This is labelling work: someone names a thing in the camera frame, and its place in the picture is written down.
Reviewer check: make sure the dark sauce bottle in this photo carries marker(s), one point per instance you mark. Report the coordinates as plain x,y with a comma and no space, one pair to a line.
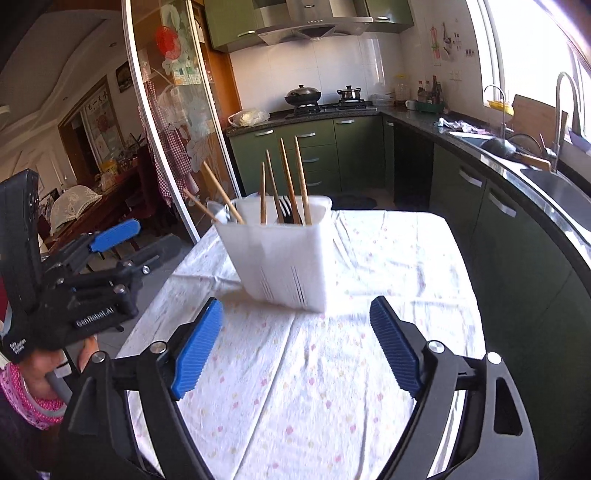
437,91
428,92
421,92

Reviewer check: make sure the steel range hood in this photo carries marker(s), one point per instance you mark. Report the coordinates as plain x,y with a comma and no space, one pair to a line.
309,18

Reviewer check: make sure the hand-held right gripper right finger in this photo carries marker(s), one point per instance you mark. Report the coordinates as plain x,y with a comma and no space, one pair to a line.
397,346

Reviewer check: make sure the white lace food cover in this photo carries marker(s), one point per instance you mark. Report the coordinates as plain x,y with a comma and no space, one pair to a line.
74,207

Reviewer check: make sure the person's left forearm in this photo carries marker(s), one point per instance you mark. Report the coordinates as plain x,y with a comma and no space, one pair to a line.
23,401

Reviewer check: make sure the clear plastic jar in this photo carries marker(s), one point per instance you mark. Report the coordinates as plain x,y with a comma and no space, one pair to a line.
401,90

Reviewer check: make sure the black wok with lid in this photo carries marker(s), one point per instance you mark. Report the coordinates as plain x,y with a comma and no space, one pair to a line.
302,96

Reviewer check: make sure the window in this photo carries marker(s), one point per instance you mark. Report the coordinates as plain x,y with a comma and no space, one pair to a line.
531,46

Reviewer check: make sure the red checked apron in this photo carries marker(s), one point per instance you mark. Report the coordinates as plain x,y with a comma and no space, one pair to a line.
173,157

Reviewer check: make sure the yellow container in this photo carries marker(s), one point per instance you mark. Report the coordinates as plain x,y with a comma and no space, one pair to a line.
109,167

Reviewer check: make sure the clear food container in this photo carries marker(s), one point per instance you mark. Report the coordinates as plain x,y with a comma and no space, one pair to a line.
383,100

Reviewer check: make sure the small steel faucet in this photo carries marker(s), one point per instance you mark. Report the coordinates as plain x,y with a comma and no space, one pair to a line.
503,115

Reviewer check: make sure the dark wooden dining table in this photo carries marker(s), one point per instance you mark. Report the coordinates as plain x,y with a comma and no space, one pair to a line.
124,194

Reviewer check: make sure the dark stone countertop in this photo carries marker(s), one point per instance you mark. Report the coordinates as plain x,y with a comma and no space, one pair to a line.
415,121

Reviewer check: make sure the gas stove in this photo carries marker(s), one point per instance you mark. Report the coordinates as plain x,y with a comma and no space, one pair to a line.
332,109

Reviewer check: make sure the clear plastic spoon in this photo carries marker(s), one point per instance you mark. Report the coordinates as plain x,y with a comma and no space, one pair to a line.
221,212

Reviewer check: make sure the framed wall picture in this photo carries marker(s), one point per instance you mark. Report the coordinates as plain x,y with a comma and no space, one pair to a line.
123,76

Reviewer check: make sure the white plastic utensil holder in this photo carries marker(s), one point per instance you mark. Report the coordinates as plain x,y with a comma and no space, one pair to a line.
277,258

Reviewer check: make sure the white plastic bag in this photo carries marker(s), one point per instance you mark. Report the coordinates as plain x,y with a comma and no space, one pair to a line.
249,117

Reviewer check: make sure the dark floor mat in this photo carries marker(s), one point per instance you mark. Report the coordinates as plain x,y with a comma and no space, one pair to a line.
353,202

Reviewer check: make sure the black plastic fork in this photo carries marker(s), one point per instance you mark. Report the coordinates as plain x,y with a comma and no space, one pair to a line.
288,210

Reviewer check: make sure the yellow sponge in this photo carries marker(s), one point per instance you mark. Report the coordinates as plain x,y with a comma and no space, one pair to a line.
502,107

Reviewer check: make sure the tall steel faucet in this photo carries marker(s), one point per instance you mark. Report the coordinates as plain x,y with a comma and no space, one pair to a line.
559,115

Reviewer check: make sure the white mug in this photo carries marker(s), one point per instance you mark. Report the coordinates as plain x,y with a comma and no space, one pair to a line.
411,105

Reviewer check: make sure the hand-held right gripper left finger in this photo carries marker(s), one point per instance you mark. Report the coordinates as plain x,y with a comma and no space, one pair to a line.
198,350

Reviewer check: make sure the crumpled dish cloth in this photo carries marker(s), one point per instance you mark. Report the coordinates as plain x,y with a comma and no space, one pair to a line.
461,125

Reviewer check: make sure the red-ended wooden chopstick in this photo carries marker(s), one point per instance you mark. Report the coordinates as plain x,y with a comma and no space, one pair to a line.
201,206
224,194

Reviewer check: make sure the white floral tablecloth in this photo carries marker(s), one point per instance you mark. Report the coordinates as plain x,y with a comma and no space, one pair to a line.
300,392

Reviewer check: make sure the green wall cabinet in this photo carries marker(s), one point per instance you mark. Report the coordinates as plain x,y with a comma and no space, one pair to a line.
231,23
392,14

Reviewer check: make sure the brown wooden chopstick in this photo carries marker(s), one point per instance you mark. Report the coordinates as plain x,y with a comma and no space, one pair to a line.
287,175
301,175

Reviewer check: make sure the person's left hand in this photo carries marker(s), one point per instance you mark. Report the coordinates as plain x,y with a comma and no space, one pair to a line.
41,364

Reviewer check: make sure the steel pot with lid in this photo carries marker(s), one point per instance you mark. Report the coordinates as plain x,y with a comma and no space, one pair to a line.
349,94

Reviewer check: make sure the wooden cutting board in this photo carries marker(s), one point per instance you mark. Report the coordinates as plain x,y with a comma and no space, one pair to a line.
535,117

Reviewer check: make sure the glass sliding door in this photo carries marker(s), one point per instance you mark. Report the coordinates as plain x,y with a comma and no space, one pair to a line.
184,69

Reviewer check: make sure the green bottle rack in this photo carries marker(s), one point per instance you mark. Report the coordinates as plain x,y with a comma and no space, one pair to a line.
431,108

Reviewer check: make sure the steel sink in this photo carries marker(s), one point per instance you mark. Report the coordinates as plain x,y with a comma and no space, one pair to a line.
558,189

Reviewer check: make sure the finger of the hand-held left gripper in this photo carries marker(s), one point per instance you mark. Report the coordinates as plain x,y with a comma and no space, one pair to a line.
115,233
157,254

